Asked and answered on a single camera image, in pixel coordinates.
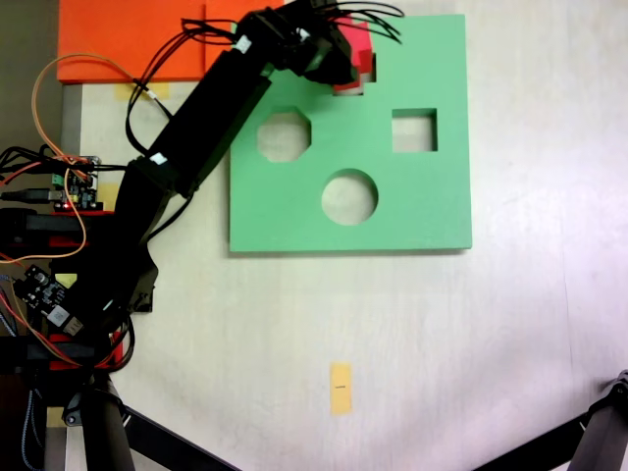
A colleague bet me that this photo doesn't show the red printed base mount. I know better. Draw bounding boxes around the red printed base mount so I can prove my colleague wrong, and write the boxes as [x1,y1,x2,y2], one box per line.
[47,208,125,370]

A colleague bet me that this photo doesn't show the green shape hole board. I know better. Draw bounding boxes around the green shape hole board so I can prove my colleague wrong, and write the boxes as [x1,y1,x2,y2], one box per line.
[228,14,474,255]

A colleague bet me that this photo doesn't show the black USB cable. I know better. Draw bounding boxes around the black USB cable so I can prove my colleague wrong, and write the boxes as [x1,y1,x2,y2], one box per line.
[0,188,68,203]

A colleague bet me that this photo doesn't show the yellow label tape strip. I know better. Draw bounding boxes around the yellow label tape strip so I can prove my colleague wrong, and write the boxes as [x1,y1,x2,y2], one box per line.
[330,362,353,417]

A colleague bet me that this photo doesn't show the black table clamp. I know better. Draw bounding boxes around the black table clamp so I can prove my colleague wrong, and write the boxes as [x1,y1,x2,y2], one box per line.
[0,208,84,246]
[0,340,97,377]

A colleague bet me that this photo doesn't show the black gripper servo wires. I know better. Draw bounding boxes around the black gripper servo wires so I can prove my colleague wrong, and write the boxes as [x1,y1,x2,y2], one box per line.
[333,2,406,46]

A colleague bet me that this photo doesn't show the flat orange block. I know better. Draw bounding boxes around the flat orange block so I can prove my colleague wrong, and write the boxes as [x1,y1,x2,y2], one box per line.
[57,0,286,83]

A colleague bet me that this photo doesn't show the long orange wire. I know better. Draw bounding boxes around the long orange wire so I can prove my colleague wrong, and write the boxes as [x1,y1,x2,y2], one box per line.
[0,52,137,264]

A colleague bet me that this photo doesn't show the circuit board with green terminal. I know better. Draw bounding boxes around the circuit board with green terminal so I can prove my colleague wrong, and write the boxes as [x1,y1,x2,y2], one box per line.
[47,155,107,213]

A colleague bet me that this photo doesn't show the black forearm servo wires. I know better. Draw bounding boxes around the black forearm servo wires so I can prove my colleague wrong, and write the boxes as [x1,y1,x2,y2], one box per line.
[125,18,240,159]

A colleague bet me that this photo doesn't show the red cross columnar block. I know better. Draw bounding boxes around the red cross columnar block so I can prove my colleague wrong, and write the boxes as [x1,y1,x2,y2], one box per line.
[332,16,378,95]

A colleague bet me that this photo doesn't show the black circuit board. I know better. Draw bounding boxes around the black circuit board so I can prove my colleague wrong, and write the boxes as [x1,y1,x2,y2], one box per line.
[10,263,85,339]

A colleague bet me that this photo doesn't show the beige masking tape piece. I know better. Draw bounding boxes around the beige masking tape piece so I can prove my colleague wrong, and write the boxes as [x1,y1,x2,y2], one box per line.
[115,81,171,102]

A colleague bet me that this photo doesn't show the black tripod brace bar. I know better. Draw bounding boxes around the black tripod brace bar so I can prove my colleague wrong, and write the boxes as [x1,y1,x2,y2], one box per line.
[470,416,590,471]
[122,406,241,471]

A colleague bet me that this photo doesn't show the blue white braided cable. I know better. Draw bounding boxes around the blue white braided cable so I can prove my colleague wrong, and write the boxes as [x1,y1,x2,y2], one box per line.
[22,390,46,471]

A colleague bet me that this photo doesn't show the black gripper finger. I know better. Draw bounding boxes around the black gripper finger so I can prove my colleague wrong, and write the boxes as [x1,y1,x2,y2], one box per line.
[330,21,354,66]
[305,55,359,88]

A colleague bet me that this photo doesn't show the black tripod leg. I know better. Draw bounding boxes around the black tripod leg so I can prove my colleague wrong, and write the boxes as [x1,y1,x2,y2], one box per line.
[573,370,628,471]
[43,382,136,471]

